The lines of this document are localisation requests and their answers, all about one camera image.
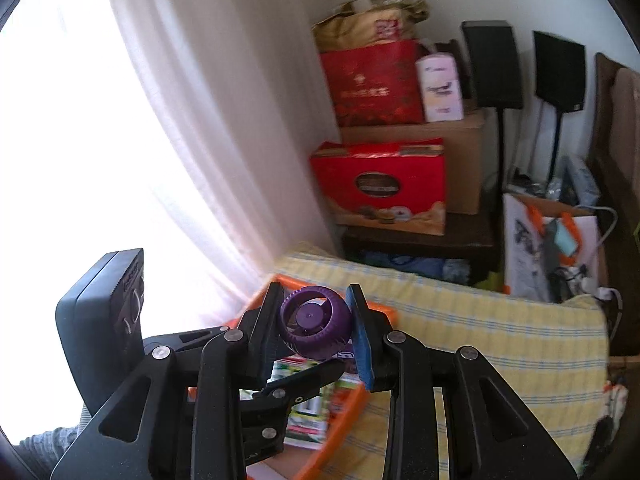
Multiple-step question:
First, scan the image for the purple yogurt drink pouch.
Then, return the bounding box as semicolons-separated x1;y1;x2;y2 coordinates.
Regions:
278;286;354;361

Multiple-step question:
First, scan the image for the green white seaweed packet right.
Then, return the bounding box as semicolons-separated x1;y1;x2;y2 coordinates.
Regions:
268;352;360;451

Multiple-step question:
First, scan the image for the orange cardboard box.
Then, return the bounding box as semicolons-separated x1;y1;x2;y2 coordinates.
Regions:
186;273;399;480

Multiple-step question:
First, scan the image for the red collection gift box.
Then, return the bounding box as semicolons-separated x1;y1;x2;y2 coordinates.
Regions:
309;138;447;236

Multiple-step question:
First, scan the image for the yellow plaid tablecloth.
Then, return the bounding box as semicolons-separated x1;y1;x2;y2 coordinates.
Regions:
274;246;608;468

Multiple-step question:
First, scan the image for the white curtain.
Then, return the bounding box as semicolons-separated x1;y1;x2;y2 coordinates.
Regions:
111;0;337;310

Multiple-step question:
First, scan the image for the white orange shopping bag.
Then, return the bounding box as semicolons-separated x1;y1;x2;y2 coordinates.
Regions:
502;193;617;304

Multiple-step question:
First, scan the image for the large brown cardboard box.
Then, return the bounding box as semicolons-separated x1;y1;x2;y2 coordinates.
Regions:
340;108;485;214

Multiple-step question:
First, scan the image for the dark red gift bag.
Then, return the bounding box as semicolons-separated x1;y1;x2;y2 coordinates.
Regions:
320;40;426;128

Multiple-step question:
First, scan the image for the pink white small box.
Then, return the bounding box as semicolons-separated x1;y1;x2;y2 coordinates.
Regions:
416;53;463;122

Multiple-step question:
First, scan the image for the black speaker left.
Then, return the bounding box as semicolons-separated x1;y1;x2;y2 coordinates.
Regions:
461;20;524;196

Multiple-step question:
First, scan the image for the black speaker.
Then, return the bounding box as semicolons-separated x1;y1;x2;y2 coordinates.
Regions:
533;30;587;183
461;20;524;196

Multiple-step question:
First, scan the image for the gold crumpled bag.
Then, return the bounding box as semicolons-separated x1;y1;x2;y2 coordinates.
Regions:
311;0;431;53

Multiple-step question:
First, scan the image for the brown sofa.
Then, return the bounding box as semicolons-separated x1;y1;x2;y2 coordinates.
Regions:
587;52;639;356

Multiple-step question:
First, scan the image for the black speaker right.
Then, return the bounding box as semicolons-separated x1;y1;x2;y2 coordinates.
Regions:
533;30;587;183

